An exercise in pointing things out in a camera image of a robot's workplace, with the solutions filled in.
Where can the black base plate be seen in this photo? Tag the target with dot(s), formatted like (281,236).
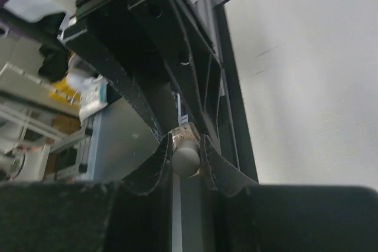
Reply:
(235,142)

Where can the white nail polish cap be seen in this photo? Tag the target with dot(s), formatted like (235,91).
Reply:
(186,159)

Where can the clear nail polish bottle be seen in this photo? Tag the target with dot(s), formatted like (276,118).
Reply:
(184,132)

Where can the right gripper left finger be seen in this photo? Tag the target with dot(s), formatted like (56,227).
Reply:
(133,214)

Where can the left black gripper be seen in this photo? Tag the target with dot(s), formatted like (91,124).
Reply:
(144,42)

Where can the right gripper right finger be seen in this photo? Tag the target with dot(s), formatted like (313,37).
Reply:
(242,215)

